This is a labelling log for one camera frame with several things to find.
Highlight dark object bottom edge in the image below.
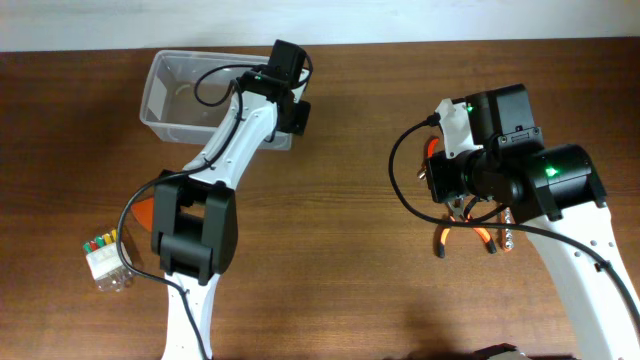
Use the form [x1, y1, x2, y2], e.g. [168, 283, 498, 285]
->
[473, 343, 530, 360]

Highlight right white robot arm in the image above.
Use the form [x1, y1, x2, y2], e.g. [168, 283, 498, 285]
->
[426, 84, 639, 359]

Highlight socket bit rail orange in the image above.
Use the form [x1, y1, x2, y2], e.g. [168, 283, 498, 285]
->
[501, 208, 514, 252]

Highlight clear plastic container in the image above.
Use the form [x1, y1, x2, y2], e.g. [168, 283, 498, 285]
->
[140, 50, 269, 146]

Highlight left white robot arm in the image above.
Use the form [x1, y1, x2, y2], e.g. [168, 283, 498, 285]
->
[151, 40, 313, 359]

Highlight orange black needle-nose pliers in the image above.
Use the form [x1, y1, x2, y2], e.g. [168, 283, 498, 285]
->
[435, 199, 497, 259]

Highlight orange scraper wooden handle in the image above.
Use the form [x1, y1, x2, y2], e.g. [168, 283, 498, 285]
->
[131, 197, 154, 232]

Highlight clear box coloured connectors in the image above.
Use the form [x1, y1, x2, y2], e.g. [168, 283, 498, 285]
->
[82, 229, 133, 292]

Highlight small red cutting pliers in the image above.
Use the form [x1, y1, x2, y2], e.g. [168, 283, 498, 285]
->
[417, 136, 440, 180]

